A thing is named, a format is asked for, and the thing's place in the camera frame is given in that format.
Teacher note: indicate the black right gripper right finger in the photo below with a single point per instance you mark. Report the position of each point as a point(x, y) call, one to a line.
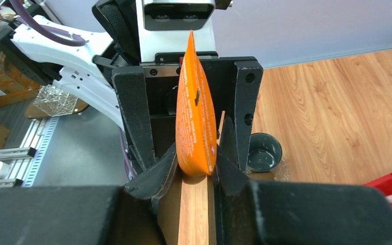
point(249, 211)

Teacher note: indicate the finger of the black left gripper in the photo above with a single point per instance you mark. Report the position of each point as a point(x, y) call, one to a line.
point(130, 89)
point(248, 80)

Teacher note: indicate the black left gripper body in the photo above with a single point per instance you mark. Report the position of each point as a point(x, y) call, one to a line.
point(162, 80)

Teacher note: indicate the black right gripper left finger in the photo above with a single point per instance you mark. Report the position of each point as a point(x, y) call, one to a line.
point(142, 211)

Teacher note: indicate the dark grey mug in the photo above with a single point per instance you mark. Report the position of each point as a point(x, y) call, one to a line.
point(265, 153)

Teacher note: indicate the orange toothpaste tube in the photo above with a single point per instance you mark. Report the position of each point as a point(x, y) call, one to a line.
point(196, 139)

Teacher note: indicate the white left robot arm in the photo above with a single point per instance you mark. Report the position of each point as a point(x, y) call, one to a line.
point(52, 54)

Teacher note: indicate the clear textured acrylic tray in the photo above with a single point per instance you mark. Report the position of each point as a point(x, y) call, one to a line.
point(279, 173)

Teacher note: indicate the clear acrylic block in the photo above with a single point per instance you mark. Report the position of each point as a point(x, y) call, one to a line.
point(54, 101)

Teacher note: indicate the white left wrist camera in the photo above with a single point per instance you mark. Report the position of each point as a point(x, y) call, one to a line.
point(164, 27)

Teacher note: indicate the aluminium frame rail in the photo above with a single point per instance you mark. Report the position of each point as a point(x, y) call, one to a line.
point(20, 166)

